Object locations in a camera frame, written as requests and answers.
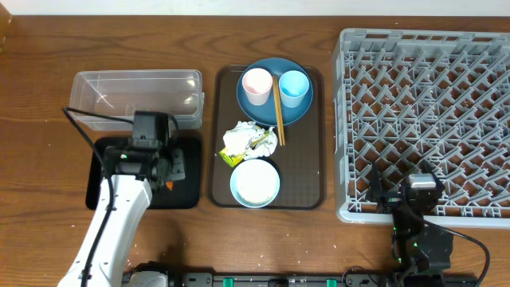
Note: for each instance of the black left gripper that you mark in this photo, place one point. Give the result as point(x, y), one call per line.
point(180, 172)

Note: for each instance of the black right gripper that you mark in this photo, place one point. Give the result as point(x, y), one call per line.
point(390, 199)

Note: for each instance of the yellow foil snack wrapper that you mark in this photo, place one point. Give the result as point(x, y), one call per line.
point(234, 160)

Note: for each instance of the white napkin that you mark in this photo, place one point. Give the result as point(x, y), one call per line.
point(237, 139)

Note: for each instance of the light blue bowl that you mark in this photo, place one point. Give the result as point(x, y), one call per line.
point(255, 183)

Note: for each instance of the light blue cup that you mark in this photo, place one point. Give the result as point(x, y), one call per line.
point(293, 86)

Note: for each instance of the white tissue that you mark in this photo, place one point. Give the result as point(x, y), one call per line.
point(263, 147)

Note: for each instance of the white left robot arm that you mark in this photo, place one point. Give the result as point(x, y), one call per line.
point(123, 200)

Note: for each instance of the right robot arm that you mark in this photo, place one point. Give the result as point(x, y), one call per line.
point(422, 250)

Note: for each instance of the grey dishwasher rack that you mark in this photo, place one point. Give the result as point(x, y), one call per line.
point(405, 96)

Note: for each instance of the orange carrot piece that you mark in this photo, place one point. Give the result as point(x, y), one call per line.
point(169, 185)

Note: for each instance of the black tray bin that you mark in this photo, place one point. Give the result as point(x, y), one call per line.
point(184, 193)

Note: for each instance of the clear plastic bin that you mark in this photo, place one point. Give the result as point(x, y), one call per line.
point(120, 93)

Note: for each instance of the brown serving tray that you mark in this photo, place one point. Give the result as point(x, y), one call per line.
point(300, 162)

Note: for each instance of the dark blue plate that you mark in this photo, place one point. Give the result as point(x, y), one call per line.
point(266, 114)

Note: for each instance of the pink cup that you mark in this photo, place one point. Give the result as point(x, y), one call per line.
point(257, 84)

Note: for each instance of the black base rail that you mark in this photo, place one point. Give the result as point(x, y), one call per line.
point(157, 274)

